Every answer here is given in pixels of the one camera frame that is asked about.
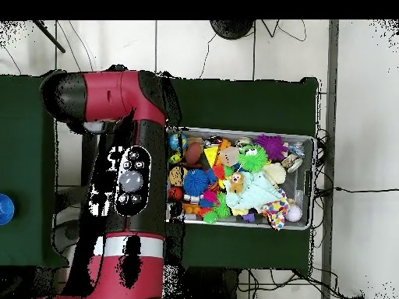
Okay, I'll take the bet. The doll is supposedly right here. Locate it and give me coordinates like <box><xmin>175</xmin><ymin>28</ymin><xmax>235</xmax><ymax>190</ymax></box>
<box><xmin>228</xmin><ymin>172</ymin><xmax>245</xmax><ymax>194</ymax></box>

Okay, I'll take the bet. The mint green knitted cloth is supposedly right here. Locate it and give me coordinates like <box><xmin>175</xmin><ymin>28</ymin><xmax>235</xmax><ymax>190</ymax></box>
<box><xmin>224</xmin><ymin>171</ymin><xmax>286</xmax><ymax>213</ymax></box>

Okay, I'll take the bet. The shallow clear mesh bin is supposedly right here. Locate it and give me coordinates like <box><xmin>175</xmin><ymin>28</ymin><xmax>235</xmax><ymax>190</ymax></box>
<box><xmin>164</xmin><ymin>125</ymin><xmax>316</xmax><ymax>231</ymax></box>

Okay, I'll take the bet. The small brown football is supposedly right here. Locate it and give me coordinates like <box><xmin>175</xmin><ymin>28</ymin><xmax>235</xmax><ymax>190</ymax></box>
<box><xmin>185</xmin><ymin>142</ymin><xmax>203</xmax><ymax>165</ymax></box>

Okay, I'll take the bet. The blue spiky rubber ball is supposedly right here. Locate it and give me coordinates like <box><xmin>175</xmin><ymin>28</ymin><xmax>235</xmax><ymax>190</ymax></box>
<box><xmin>182</xmin><ymin>168</ymin><xmax>210</xmax><ymax>197</ymax></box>

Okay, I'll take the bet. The toy hamburger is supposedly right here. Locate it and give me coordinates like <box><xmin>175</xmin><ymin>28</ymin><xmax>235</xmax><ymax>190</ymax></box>
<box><xmin>168</xmin><ymin>166</ymin><xmax>188</xmax><ymax>187</ymax></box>

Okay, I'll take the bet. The plain wooden block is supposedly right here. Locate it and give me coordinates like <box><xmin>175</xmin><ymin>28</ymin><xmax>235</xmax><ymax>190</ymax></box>
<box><xmin>218</xmin><ymin>146</ymin><xmax>241</xmax><ymax>167</ymax></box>

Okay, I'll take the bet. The small globe ball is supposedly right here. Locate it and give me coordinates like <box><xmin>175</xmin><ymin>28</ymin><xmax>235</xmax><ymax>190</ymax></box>
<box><xmin>168</xmin><ymin>133</ymin><xmax>188</xmax><ymax>151</ymax></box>

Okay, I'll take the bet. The green spiky toy with eyes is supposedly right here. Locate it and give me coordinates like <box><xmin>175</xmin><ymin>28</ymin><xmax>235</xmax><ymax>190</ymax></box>
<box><xmin>238</xmin><ymin>144</ymin><xmax>270</xmax><ymax>173</ymax></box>

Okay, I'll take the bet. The purple spiky rubber toy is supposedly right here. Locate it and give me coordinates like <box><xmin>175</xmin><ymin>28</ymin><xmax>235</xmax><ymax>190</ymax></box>
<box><xmin>255</xmin><ymin>134</ymin><xmax>289</xmax><ymax>162</ymax></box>

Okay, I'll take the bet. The colourful spotted cloth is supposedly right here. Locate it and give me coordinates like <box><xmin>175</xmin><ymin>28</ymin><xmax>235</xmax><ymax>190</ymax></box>
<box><xmin>261</xmin><ymin>197</ymin><xmax>291</xmax><ymax>231</ymax></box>

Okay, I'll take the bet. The white baseball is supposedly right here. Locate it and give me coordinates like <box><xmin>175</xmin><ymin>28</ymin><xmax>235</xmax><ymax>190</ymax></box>
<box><xmin>284</xmin><ymin>204</ymin><xmax>303</xmax><ymax>223</ymax></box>

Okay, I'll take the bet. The black upright panel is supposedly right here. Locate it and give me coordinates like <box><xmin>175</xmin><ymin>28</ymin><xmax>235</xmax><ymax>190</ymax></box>
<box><xmin>81</xmin><ymin>133</ymin><xmax>98</xmax><ymax>188</ymax></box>

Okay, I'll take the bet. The round black stand base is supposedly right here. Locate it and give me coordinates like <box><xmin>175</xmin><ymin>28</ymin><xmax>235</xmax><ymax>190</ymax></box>
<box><xmin>209</xmin><ymin>19</ymin><xmax>255</xmax><ymax>40</ymax></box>

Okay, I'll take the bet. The grey round floor base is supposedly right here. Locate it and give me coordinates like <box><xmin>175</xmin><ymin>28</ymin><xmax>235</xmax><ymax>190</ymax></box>
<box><xmin>51</xmin><ymin>217</ymin><xmax>79</xmax><ymax>254</ymax></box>

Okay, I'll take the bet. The black rod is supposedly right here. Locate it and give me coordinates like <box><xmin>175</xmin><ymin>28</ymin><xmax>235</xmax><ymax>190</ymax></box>
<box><xmin>32</xmin><ymin>19</ymin><xmax>66</xmax><ymax>54</ymax></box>

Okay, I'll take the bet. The blue round object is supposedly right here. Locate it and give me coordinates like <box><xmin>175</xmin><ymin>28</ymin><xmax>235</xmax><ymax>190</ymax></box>
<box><xmin>0</xmin><ymin>192</ymin><xmax>16</xmax><ymax>226</ymax></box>

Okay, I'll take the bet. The thin black cable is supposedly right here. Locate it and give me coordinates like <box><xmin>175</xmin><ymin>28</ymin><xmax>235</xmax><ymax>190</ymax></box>
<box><xmin>333</xmin><ymin>185</ymin><xmax>399</xmax><ymax>193</ymax></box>

